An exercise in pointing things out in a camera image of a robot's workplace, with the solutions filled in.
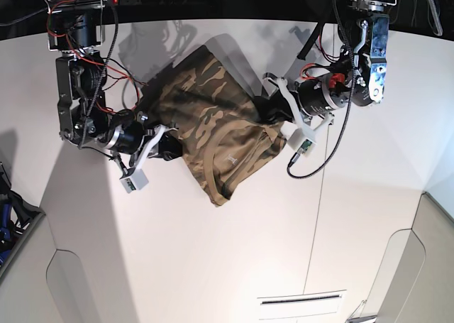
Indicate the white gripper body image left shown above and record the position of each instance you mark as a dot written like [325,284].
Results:
[132,142]

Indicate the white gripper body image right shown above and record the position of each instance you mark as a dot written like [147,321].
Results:
[282,83]

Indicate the camouflage T-shirt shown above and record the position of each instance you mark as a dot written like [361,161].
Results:
[223,138]

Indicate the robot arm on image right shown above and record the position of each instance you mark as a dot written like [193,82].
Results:
[355,76]

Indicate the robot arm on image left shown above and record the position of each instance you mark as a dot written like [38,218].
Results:
[75,29]

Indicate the blue and black items bin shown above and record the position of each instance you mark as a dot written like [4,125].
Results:
[18,220]

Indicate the white camera box image right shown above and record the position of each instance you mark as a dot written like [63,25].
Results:
[298,139]

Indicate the white camera box image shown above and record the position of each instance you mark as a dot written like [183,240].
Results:
[298,139]
[134,180]

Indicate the white camera box image left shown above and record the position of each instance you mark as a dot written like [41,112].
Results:
[134,180]

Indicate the thin grey cables background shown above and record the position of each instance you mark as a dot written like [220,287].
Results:
[420,15]

